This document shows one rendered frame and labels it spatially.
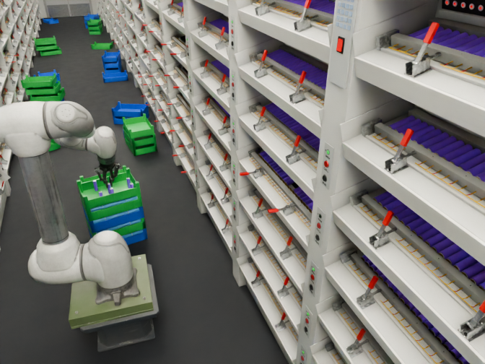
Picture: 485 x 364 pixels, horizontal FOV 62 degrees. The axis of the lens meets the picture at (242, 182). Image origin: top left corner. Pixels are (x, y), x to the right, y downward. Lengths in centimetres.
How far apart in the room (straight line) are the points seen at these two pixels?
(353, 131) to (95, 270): 119
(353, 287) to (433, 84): 61
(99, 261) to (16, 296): 77
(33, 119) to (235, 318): 124
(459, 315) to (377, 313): 28
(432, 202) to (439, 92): 20
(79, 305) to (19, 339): 43
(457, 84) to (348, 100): 27
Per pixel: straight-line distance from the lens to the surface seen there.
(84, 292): 195
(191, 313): 209
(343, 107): 97
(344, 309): 135
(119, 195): 233
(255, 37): 158
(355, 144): 99
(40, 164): 162
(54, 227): 173
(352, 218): 107
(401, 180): 87
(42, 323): 224
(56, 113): 149
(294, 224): 136
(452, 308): 91
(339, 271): 121
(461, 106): 73
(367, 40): 94
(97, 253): 174
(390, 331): 110
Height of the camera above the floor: 157
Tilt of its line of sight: 31 degrees down
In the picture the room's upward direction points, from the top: straight up
